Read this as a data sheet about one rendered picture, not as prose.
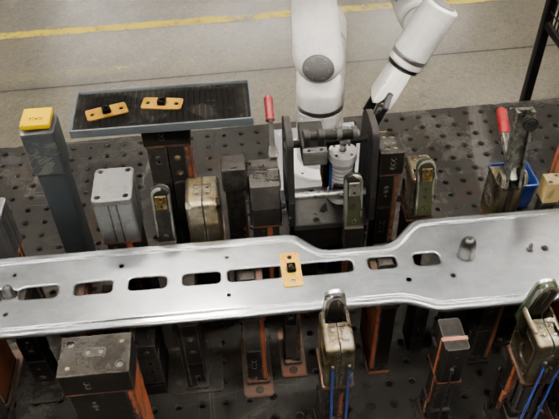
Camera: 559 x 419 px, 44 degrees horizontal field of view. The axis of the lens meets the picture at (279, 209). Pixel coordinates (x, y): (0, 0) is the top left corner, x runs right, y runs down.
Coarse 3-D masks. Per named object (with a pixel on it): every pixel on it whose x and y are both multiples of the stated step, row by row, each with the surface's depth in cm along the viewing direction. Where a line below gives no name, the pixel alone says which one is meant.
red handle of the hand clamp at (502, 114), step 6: (498, 108) 143; (504, 108) 142; (498, 114) 143; (504, 114) 142; (498, 120) 143; (504, 120) 142; (498, 126) 143; (504, 126) 142; (504, 132) 142; (504, 138) 141; (504, 144) 141; (504, 150) 141; (504, 156) 142; (516, 174) 140; (510, 180) 140; (516, 180) 140
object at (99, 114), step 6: (120, 102) 145; (96, 108) 143; (102, 108) 142; (108, 108) 142; (114, 108) 143; (126, 108) 143; (90, 114) 142; (96, 114) 142; (102, 114) 142; (108, 114) 142; (114, 114) 142; (120, 114) 142; (90, 120) 141; (96, 120) 141
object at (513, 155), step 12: (516, 108) 132; (528, 108) 132; (516, 120) 132; (528, 120) 129; (516, 132) 133; (528, 132) 133; (516, 144) 134; (528, 144) 135; (516, 156) 137; (504, 168) 140
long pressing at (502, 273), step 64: (64, 256) 136; (128, 256) 136; (192, 256) 136; (256, 256) 135; (320, 256) 135; (384, 256) 135; (448, 256) 134; (512, 256) 134; (0, 320) 126; (64, 320) 125; (128, 320) 125; (192, 320) 125
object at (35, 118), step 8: (24, 112) 144; (32, 112) 143; (40, 112) 143; (48, 112) 143; (24, 120) 142; (32, 120) 142; (40, 120) 142; (48, 120) 142; (24, 128) 141; (32, 128) 141; (40, 128) 141
